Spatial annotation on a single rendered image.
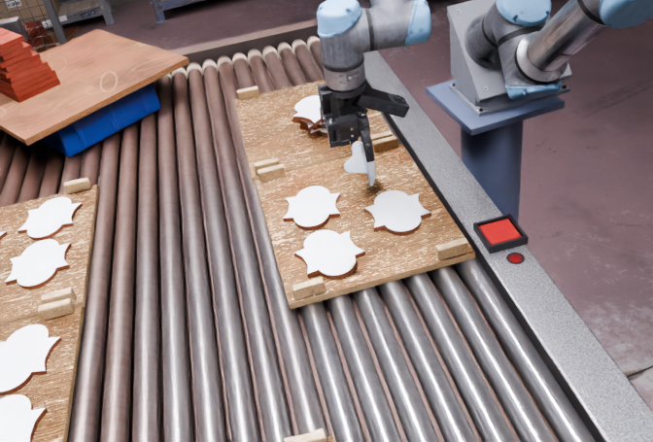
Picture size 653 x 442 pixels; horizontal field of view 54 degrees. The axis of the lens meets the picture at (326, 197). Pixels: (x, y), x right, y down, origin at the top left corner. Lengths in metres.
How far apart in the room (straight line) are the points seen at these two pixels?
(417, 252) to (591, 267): 1.45
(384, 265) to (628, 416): 0.46
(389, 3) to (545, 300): 0.57
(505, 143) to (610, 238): 1.00
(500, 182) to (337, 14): 0.93
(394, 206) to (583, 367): 0.47
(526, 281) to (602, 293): 1.32
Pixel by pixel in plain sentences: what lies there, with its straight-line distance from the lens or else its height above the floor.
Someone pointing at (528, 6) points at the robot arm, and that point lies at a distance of 1.57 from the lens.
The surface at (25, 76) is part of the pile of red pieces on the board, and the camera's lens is 1.92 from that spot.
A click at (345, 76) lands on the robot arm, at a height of 1.23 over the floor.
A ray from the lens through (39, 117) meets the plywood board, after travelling 1.81.
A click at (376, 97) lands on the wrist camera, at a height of 1.16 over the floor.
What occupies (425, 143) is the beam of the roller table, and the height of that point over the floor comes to 0.92.
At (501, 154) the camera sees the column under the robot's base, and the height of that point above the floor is 0.72.
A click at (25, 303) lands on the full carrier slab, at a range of 1.37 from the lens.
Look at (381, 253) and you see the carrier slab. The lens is 1.21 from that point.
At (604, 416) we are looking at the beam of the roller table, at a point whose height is 0.92.
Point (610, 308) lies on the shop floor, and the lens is 2.45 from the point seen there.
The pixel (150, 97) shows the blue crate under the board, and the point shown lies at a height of 0.97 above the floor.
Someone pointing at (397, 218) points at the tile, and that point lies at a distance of 1.27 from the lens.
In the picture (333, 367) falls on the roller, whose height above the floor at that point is 0.92.
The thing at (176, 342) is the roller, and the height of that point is 0.92.
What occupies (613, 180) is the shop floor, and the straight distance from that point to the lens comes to 3.03.
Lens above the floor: 1.74
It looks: 36 degrees down
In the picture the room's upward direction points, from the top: 10 degrees counter-clockwise
